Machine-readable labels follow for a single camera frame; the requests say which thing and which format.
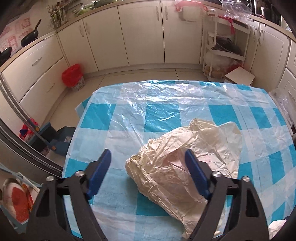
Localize blue white checked tablecloth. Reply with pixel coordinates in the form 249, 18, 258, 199
62, 80, 296, 241

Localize black frying pan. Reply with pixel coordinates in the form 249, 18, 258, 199
21, 19, 43, 47

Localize clear plastic bag in drawer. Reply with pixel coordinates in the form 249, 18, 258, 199
269, 88, 295, 135

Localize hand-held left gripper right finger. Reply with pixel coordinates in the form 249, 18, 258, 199
184, 149, 270, 241

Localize white trolley rack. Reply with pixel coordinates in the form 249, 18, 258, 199
202, 9, 251, 81

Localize grey mop pole orange clips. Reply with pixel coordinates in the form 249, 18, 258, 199
26, 117, 58, 152

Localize grey metal door frame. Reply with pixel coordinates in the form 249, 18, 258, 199
0, 70, 63, 178

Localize white hanging bin red bag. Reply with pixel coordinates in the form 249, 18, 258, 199
174, 0, 207, 24

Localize black wok with lid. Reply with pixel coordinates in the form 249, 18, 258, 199
211, 37, 245, 58

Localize cream plastic bag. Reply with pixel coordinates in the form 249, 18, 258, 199
125, 118, 242, 239

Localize pink patterned wall sticker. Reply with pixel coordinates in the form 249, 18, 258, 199
0, 16, 33, 54

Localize green vegetables pile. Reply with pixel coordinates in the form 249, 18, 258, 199
77, 0, 109, 15

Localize white door base cabinets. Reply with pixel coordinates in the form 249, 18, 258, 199
57, 0, 208, 72

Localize bin with red bag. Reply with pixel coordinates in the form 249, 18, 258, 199
62, 64, 85, 91

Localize white two drawer cabinet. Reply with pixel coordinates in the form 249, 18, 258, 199
0, 35, 70, 121

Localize red green plush slipper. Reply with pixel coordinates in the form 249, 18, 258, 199
0, 178, 35, 220

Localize blue white shoe rack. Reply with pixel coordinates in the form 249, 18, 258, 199
0, 162, 44, 234

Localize kitchen utensil rack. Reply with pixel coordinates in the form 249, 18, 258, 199
47, 0, 67, 29

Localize small black pan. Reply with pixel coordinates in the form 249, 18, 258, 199
0, 46, 12, 67

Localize white low stool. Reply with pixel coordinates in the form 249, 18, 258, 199
224, 67, 255, 86

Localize dark blue plastic tray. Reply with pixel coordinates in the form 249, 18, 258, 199
30, 123, 77, 156

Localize clear crumpled plastic bag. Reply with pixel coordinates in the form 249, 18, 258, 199
220, 0, 252, 22

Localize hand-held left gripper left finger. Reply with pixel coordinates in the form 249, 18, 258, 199
26, 149, 112, 241

